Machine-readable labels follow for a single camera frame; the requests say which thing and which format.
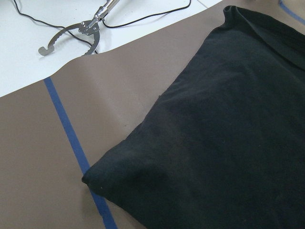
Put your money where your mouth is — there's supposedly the metal reacher grabber tool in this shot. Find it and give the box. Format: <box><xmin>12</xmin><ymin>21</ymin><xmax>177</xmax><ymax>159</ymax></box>
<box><xmin>38</xmin><ymin>0</ymin><xmax>119</xmax><ymax>56</ymax></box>

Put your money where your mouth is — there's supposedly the black graphic t-shirt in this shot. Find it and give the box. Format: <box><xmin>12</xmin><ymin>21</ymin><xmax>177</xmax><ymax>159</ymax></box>
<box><xmin>82</xmin><ymin>6</ymin><xmax>305</xmax><ymax>229</ymax></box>

